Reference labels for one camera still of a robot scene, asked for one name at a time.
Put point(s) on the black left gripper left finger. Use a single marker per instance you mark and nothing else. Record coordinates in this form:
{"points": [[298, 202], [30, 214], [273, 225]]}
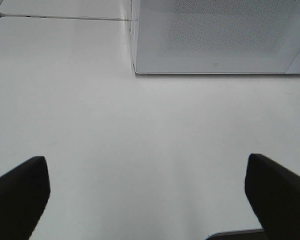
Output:
{"points": [[24, 194]]}

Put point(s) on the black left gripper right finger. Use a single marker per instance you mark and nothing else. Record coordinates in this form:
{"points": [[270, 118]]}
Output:
{"points": [[273, 192]]}

